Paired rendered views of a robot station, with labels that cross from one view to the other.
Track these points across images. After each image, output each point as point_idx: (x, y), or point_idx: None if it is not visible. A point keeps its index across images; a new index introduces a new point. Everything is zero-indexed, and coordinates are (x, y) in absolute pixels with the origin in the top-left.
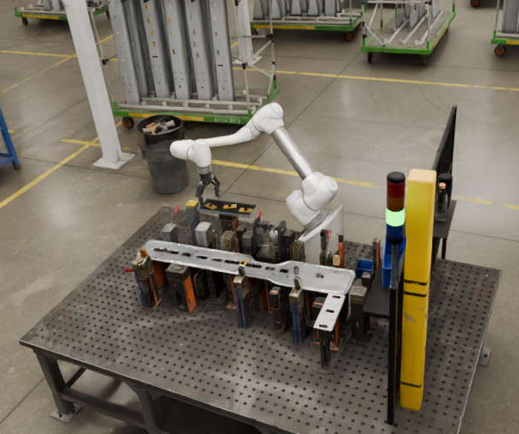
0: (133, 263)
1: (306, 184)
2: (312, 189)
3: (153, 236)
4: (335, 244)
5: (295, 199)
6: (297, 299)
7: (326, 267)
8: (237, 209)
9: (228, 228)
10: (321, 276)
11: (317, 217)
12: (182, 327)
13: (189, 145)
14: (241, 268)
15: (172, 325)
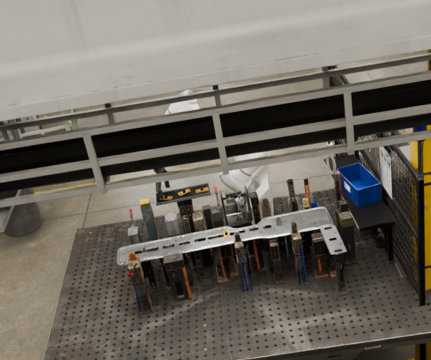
0: (130, 268)
1: None
2: (246, 155)
3: (91, 256)
4: (271, 201)
5: (231, 171)
6: (301, 240)
7: (299, 211)
8: (193, 192)
9: (187, 213)
10: (301, 219)
11: (252, 181)
12: (193, 312)
13: None
14: (238, 233)
15: (182, 315)
